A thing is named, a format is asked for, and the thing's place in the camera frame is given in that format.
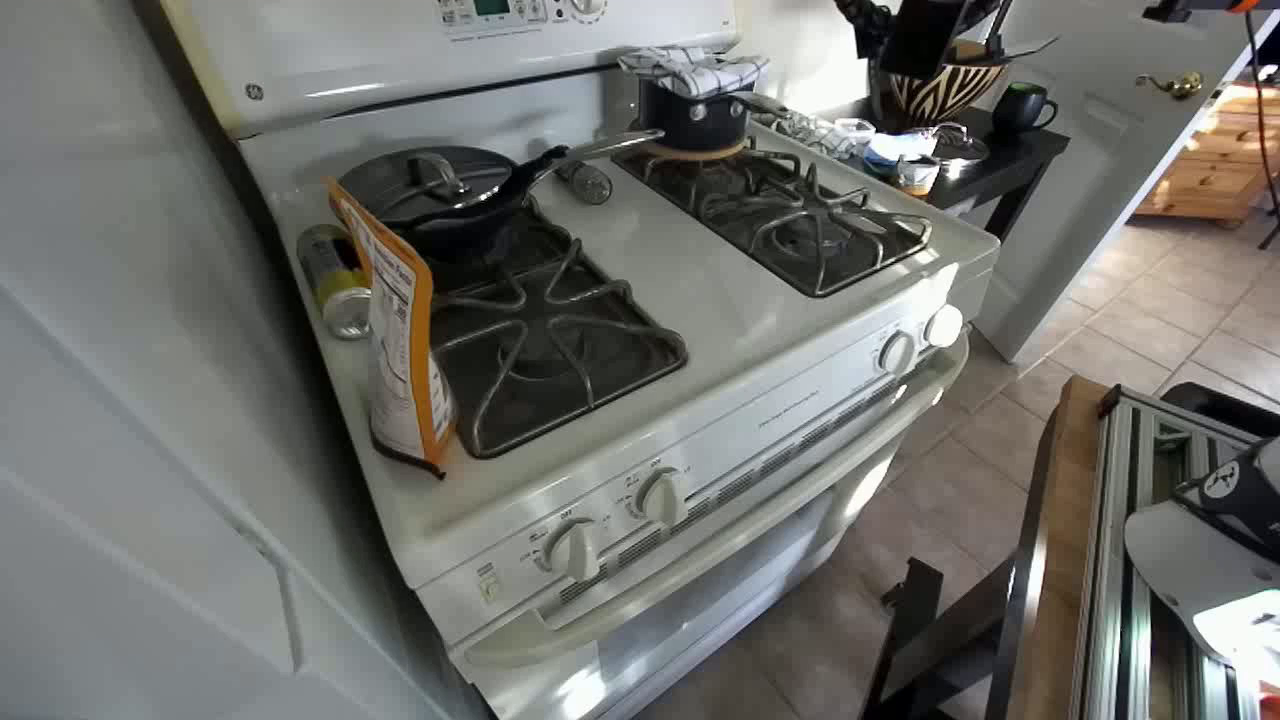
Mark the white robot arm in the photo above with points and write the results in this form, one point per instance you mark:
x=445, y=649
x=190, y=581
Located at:
x=1201, y=581

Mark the black frying pan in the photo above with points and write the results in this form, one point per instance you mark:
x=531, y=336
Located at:
x=468, y=235

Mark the dark cooking pot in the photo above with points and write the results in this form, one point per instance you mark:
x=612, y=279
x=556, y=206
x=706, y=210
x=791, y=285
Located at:
x=711, y=152

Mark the black burner grate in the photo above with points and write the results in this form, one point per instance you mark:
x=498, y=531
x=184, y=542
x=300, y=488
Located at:
x=561, y=345
x=803, y=224

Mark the white gas stove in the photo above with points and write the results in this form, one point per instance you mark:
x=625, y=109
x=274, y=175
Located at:
x=747, y=322

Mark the white stove knob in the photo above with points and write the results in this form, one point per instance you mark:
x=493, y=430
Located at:
x=946, y=324
x=898, y=355
x=662, y=498
x=573, y=551

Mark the small grey block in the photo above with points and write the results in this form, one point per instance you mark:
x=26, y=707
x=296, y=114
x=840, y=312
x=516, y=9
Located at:
x=585, y=177

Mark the orange and white food bag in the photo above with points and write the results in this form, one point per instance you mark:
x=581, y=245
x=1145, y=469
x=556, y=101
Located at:
x=403, y=333

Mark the striped kitchen cloth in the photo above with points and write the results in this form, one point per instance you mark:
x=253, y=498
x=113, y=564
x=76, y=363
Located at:
x=805, y=124

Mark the yellow spray can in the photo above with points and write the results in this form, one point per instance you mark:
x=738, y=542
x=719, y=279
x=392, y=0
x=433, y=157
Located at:
x=335, y=285

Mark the small white cup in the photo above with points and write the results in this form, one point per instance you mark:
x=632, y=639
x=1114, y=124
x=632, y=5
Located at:
x=916, y=175

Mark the white oven control dial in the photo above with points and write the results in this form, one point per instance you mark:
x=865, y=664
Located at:
x=585, y=9

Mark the black metal stand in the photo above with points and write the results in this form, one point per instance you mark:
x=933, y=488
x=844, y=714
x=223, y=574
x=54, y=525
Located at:
x=920, y=641

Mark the patterned utensil bowl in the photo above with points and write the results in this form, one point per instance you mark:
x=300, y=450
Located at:
x=942, y=88

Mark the black mug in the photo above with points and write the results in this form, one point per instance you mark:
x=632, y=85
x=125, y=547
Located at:
x=1021, y=109

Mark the wooden board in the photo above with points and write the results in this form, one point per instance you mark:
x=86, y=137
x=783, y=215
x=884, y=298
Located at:
x=1065, y=562

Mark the white door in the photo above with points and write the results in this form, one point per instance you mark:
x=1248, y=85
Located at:
x=1105, y=163

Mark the white refrigerator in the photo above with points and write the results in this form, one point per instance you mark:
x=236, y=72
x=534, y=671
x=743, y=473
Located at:
x=134, y=402

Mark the light wooden furniture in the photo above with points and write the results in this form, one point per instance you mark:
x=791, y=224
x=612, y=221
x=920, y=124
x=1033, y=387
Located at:
x=1222, y=167

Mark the black tripod leg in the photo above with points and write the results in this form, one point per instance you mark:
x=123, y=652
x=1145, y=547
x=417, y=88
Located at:
x=1261, y=122

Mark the aluminium frame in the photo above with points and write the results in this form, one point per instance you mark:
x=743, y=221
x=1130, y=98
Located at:
x=1134, y=641

